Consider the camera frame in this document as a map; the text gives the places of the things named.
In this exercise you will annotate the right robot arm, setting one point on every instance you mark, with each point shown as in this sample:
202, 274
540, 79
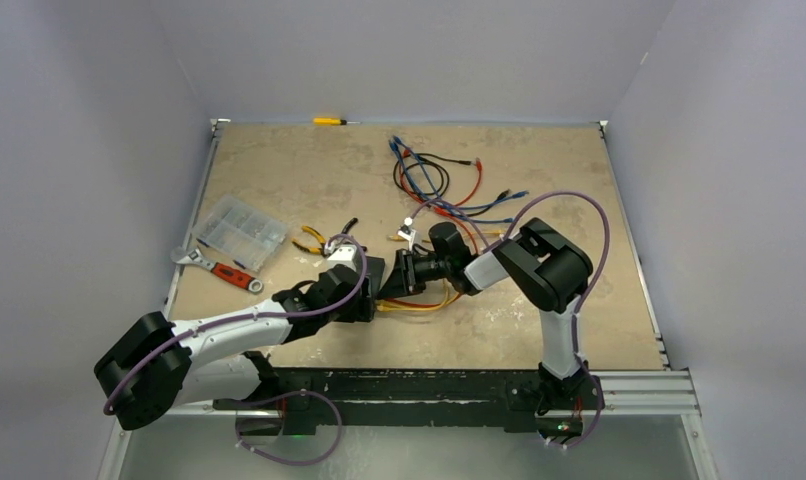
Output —
550, 271

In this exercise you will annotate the red handled adjustable wrench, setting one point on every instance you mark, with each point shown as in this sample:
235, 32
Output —
231, 275

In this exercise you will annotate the yellow screwdriver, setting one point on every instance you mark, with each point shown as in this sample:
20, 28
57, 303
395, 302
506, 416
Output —
330, 121

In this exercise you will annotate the clear plastic parts box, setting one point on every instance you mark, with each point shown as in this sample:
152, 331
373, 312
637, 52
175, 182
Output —
246, 235

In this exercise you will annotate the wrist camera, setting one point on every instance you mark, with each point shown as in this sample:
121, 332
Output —
408, 233
346, 255

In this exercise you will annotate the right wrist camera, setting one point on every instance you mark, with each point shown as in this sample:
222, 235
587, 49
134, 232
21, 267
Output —
408, 233

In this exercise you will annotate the aluminium table frame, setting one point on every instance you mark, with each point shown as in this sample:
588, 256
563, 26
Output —
360, 182

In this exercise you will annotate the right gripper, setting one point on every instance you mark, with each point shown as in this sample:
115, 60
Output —
404, 281

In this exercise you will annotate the black network switch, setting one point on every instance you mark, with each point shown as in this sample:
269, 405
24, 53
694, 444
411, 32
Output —
363, 304

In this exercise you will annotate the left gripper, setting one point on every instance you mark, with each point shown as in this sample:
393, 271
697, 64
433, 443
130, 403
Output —
346, 317

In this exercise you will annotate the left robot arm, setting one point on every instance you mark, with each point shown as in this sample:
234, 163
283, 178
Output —
158, 364

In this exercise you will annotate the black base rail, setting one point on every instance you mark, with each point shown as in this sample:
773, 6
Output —
516, 401

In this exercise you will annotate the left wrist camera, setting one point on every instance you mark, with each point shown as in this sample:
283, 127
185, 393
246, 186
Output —
346, 255

